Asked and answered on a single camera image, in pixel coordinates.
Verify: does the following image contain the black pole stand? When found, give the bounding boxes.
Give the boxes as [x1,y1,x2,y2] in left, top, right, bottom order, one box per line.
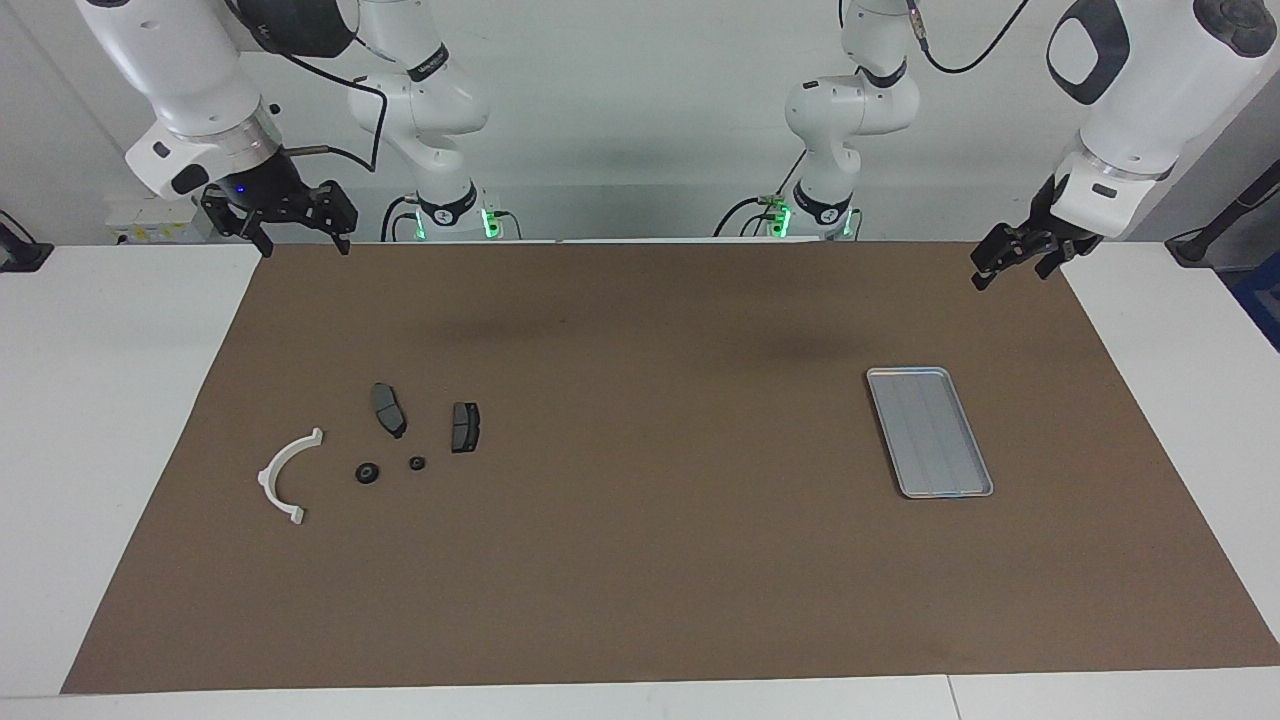
[1165,158,1280,267]

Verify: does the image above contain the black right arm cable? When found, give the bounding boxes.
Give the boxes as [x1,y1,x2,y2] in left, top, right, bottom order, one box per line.
[270,40,421,243]

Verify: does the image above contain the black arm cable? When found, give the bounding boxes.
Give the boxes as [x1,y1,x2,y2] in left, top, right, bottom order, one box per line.
[270,40,421,243]
[712,0,1033,239]

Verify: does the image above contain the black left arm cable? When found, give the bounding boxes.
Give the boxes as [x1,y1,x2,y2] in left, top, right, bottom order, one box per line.
[712,0,1033,239]

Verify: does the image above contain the black clamp stand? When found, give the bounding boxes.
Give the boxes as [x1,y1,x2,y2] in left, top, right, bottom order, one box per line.
[0,208,53,274]

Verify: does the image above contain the blue crate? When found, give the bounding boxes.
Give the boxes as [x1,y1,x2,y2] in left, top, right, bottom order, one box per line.
[1232,250,1280,353]

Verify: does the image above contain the brown table mat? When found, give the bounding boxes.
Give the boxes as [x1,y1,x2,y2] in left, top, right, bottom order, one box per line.
[60,240,1280,694]

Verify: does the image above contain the silver metal tray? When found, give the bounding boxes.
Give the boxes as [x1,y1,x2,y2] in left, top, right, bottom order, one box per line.
[866,366,995,500]

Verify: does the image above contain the white semicircular bracket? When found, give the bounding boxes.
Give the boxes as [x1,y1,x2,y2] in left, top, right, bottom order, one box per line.
[257,427,326,527]

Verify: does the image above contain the elongated dark grey brake pad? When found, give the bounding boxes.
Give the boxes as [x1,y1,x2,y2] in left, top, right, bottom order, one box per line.
[371,382,409,441]

